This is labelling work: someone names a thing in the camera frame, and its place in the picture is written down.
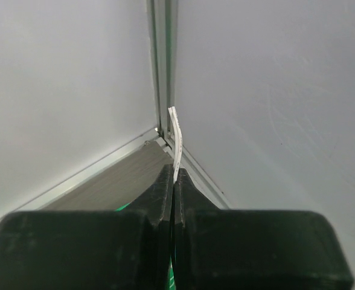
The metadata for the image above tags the right green bin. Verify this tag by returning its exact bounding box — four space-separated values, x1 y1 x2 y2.
115 203 130 211

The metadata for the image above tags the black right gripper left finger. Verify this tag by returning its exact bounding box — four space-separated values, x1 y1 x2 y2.
0 164 173 289

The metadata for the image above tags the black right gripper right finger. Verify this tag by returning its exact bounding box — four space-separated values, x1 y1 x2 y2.
173 169 355 289

